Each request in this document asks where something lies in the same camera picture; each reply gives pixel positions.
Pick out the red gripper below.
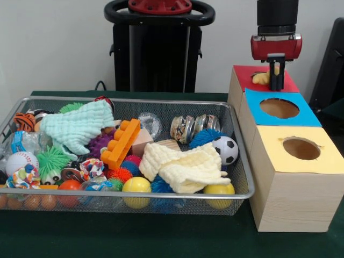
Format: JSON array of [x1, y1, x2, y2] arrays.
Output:
[[250, 32, 303, 91]]

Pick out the yellow plush duck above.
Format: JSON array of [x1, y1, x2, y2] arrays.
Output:
[[251, 66, 280, 86]]

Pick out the cream waffle cloth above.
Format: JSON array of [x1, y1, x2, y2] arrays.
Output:
[[139, 142, 232, 194]]

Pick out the mint green waffle cloth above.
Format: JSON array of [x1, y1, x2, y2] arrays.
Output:
[[39, 100, 116, 156]]

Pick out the silver mesh bin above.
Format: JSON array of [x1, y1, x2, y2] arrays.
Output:
[[0, 96, 255, 217]]

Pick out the wooden box three holes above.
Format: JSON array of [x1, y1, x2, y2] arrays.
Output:
[[227, 64, 344, 232]]

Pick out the black upright panel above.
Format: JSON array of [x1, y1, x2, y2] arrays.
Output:
[[308, 17, 344, 110]]

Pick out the dark green table cloth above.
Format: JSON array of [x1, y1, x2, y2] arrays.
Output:
[[320, 98, 344, 115], [0, 90, 344, 258]]

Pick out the crushed printed metal can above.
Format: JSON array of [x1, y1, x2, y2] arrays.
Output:
[[193, 114, 221, 134]]

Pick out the black white soccer ball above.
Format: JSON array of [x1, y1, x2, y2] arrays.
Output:
[[212, 136, 239, 165]]

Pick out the silver metal can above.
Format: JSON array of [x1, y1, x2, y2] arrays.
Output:
[[170, 115, 196, 145]]

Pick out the plain yellow ball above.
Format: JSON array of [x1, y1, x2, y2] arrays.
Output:
[[203, 183, 236, 210]]

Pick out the plain wooden block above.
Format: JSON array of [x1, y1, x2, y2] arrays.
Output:
[[131, 128, 154, 156]]

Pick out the orange toy building block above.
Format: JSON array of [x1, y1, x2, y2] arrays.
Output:
[[100, 118, 141, 170]]

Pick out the yellow seamed ball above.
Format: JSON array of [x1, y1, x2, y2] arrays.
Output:
[[121, 176, 152, 209]]

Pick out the white baseball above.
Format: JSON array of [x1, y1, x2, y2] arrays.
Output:
[[5, 151, 40, 177]]

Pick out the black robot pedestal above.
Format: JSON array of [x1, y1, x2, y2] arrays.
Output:
[[104, 0, 216, 94]]

